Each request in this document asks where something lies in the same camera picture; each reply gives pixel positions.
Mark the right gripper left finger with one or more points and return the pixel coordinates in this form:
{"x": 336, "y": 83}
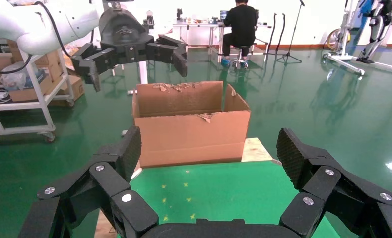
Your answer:
{"x": 100, "y": 193}

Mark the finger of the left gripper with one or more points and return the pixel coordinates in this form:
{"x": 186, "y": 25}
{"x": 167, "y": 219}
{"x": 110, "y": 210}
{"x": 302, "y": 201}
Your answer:
{"x": 169, "y": 49}
{"x": 94, "y": 60}

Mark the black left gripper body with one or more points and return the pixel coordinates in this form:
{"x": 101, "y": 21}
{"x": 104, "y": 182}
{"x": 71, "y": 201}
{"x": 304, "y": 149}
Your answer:
{"x": 123, "y": 29}

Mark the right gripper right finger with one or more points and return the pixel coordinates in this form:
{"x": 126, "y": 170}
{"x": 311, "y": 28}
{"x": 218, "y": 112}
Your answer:
{"x": 334, "y": 193}

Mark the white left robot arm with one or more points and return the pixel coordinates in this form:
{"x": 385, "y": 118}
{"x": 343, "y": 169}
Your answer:
{"x": 12, "y": 19}

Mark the large open cardboard carton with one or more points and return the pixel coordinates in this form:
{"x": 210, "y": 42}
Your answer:
{"x": 189, "y": 138}

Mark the white desk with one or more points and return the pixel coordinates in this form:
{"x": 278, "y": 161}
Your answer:
{"x": 196, "y": 34}

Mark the white column table leg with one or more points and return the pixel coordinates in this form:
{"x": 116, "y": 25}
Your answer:
{"x": 143, "y": 72}

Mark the black desk device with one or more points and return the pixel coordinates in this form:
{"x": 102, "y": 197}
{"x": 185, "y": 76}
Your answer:
{"x": 179, "y": 14}

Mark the open laptop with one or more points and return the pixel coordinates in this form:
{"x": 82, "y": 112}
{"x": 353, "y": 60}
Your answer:
{"x": 223, "y": 15}

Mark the wheeled metal stool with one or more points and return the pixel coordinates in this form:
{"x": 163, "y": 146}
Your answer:
{"x": 239, "y": 54}

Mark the person in black clothes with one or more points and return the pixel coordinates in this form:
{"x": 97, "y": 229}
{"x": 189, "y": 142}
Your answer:
{"x": 240, "y": 23}

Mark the clear plastic bag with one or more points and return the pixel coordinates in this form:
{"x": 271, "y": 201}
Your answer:
{"x": 13, "y": 78}

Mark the white shelf cart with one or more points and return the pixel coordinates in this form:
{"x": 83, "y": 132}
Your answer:
{"x": 18, "y": 105}

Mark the black pole stand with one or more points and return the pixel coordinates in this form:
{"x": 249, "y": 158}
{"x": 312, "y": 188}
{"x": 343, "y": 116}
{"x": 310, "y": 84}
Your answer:
{"x": 283, "y": 29}
{"x": 274, "y": 26}

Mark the green table cloth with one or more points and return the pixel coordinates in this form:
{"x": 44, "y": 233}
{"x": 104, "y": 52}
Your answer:
{"x": 222, "y": 190}

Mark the black tripod stand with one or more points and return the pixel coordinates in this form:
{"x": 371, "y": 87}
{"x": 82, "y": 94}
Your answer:
{"x": 294, "y": 33}

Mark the yellow hoop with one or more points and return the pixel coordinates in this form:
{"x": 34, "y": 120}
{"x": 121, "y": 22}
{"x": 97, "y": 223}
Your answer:
{"x": 329, "y": 39}

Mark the hanging humanoid robot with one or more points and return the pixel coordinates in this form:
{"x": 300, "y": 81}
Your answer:
{"x": 378, "y": 23}

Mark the white metal stand frame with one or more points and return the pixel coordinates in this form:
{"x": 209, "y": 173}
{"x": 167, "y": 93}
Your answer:
{"x": 344, "y": 60}

